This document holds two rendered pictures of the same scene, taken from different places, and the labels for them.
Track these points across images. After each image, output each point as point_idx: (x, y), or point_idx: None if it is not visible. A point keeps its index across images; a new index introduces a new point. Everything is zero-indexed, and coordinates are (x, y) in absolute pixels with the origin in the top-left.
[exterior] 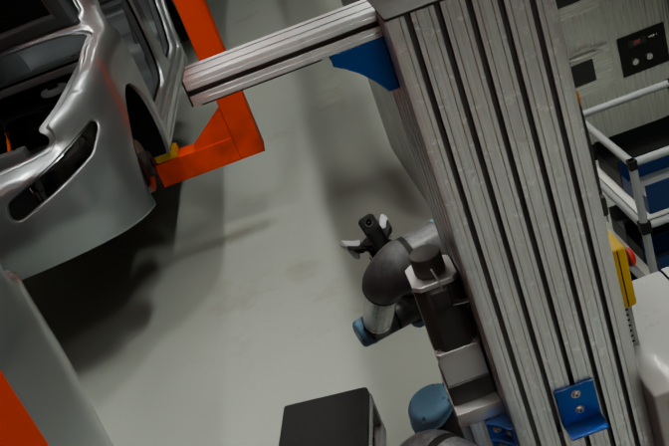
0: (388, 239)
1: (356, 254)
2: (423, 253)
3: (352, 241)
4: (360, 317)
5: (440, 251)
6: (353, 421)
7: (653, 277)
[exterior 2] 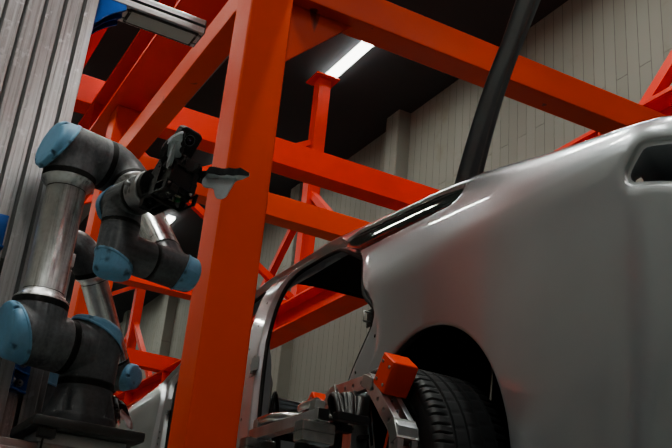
0: (157, 163)
1: (218, 189)
2: None
3: (221, 168)
4: (189, 255)
5: None
6: None
7: None
